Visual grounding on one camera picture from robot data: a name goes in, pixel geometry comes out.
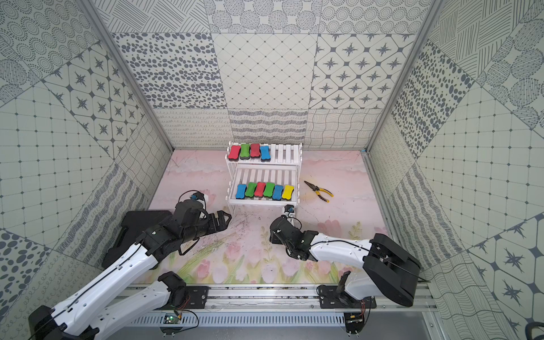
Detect red eraser shelf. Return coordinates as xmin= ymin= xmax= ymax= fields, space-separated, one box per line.
xmin=228 ymin=144 xmax=242 ymax=162
xmin=250 ymin=143 xmax=261 ymax=159
xmin=254 ymin=182 xmax=266 ymax=198

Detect blue eraser shelf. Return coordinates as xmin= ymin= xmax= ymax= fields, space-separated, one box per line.
xmin=260 ymin=145 xmax=271 ymax=162
xmin=235 ymin=184 xmax=247 ymax=200
xmin=272 ymin=185 xmax=284 ymax=201

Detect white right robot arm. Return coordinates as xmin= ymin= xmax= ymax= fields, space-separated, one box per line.
xmin=270 ymin=215 xmax=422 ymax=307

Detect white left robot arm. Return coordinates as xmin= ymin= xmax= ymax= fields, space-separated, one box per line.
xmin=28 ymin=199 xmax=232 ymax=339

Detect green eraser lower shelf left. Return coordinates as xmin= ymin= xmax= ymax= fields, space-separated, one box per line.
xmin=245 ymin=182 xmax=257 ymax=198

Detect green eraser shelf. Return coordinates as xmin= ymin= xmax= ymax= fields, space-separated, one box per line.
xmin=263 ymin=182 xmax=276 ymax=198
xmin=245 ymin=182 xmax=257 ymax=198
xmin=239 ymin=144 xmax=251 ymax=160

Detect green eraser lower shelf right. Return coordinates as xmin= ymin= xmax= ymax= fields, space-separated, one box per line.
xmin=263 ymin=182 xmax=276 ymax=198

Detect yellow eraser lower shelf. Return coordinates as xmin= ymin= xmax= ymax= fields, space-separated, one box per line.
xmin=282 ymin=185 xmax=295 ymax=201

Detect white slatted wooden shelf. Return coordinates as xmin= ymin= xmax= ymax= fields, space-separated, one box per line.
xmin=225 ymin=142 xmax=303 ymax=212

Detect green eraser upper shelf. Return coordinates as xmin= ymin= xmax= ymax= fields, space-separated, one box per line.
xmin=239 ymin=144 xmax=251 ymax=160

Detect yellow black pliers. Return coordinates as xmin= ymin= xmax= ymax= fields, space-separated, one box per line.
xmin=304 ymin=181 xmax=334 ymax=203

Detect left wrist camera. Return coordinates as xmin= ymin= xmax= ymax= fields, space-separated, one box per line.
xmin=190 ymin=191 xmax=208 ymax=205

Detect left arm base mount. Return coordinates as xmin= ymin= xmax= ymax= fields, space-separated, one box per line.
xmin=169 ymin=286 xmax=210 ymax=310

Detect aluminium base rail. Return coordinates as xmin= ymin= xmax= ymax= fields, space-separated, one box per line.
xmin=130 ymin=284 xmax=438 ymax=329

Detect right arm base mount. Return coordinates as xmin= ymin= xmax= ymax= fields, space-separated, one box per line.
xmin=316 ymin=285 xmax=377 ymax=309

